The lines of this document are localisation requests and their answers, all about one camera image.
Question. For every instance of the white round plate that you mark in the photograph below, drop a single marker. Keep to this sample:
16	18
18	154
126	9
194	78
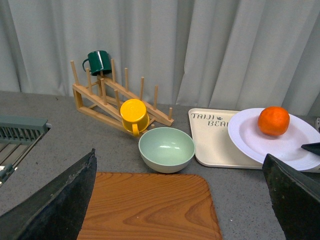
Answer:
244	132

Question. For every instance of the wooden peg drying rack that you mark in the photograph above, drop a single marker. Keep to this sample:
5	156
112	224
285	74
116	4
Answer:
101	100

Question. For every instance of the light green bowl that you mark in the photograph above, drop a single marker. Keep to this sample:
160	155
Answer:
166	150

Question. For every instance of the yellow mug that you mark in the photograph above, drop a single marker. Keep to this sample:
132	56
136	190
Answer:
135	118

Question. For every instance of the wooden cutting board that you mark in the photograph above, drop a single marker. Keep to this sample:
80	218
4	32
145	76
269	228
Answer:
149	206

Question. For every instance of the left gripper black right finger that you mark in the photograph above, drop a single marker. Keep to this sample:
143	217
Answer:
295	199

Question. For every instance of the white wire cup rack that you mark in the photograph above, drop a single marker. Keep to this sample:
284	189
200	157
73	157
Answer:
317	124

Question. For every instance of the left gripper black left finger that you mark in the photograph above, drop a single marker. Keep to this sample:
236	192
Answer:
57	210

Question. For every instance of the orange mandarin fruit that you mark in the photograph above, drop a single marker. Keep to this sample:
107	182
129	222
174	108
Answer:
273	121

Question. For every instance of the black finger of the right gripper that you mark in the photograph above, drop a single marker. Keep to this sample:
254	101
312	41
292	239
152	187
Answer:
312	147

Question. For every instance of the green dish drainer rack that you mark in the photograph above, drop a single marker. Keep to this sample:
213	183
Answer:
18	135

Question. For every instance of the grey curtain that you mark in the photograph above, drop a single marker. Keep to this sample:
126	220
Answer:
223	54

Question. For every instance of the dark green mug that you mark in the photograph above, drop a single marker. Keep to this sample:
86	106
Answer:
99	61

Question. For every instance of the cream bear tray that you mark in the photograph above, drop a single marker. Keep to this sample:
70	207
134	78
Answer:
214	147

